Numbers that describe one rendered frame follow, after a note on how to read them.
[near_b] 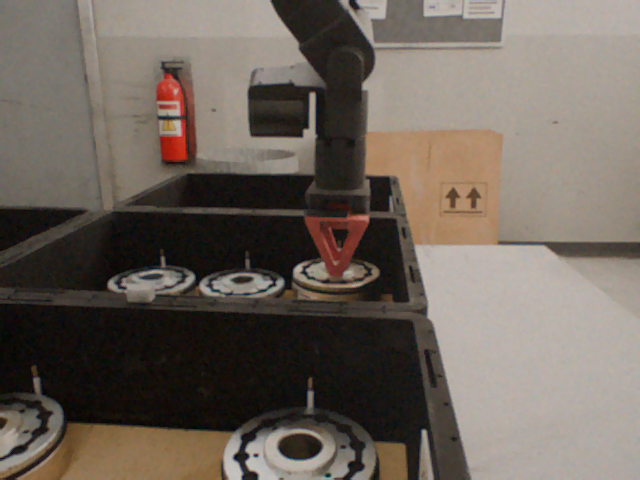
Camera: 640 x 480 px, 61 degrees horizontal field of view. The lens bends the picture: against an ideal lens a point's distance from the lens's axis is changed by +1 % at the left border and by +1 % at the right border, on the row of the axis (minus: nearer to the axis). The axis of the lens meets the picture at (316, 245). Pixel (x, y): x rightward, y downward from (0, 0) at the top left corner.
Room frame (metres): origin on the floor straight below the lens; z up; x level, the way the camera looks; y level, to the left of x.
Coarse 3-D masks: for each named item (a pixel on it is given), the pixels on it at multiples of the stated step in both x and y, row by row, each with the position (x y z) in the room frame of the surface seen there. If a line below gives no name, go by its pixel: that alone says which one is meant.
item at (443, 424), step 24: (96, 312) 0.38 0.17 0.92; (120, 312) 0.38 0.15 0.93; (144, 312) 0.38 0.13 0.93; (168, 312) 0.38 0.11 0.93; (192, 312) 0.38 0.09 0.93; (216, 312) 0.37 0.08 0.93; (240, 312) 0.37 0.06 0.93; (264, 312) 0.37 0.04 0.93; (288, 312) 0.37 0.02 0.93; (312, 312) 0.37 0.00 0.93; (336, 312) 0.37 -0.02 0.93; (360, 312) 0.37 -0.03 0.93; (384, 312) 0.37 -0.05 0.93; (408, 312) 0.37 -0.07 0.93; (432, 336) 0.33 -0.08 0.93; (432, 360) 0.30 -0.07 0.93; (432, 384) 0.30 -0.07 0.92; (432, 408) 0.25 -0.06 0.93; (432, 432) 0.23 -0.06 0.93; (456, 432) 0.23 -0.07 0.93; (432, 456) 0.22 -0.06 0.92; (456, 456) 0.21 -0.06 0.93
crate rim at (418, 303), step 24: (96, 216) 0.66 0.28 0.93; (168, 216) 0.69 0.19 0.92; (192, 216) 0.69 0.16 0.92; (216, 216) 0.68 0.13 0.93; (240, 216) 0.68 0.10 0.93; (264, 216) 0.68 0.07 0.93; (288, 216) 0.67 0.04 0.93; (384, 216) 0.67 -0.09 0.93; (48, 240) 0.56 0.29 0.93; (408, 240) 0.56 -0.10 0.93; (0, 264) 0.48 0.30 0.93; (408, 264) 0.48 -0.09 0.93; (0, 288) 0.42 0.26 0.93; (24, 288) 0.42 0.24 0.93; (408, 288) 0.42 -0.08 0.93
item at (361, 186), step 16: (320, 144) 0.58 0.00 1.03; (336, 144) 0.57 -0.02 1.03; (352, 144) 0.58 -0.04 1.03; (320, 160) 0.58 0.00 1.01; (336, 160) 0.57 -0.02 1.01; (352, 160) 0.57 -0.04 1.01; (320, 176) 0.58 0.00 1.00; (336, 176) 0.57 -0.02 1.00; (352, 176) 0.57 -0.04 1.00; (320, 192) 0.56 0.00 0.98; (336, 192) 0.56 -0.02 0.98; (352, 192) 0.56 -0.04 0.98
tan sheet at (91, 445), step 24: (72, 432) 0.37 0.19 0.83; (96, 432) 0.37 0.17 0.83; (120, 432) 0.37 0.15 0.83; (144, 432) 0.37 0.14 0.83; (168, 432) 0.37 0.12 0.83; (192, 432) 0.37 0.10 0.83; (216, 432) 0.37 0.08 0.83; (72, 456) 0.34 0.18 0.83; (96, 456) 0.34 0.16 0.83; (120, 456) 0.34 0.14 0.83; (144, 456) 0.34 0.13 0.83; (168, 456) 0.34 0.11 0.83; (192, 456) 0.34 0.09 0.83; (216, 456) 0.34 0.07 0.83; (384, 456) 0.34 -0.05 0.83
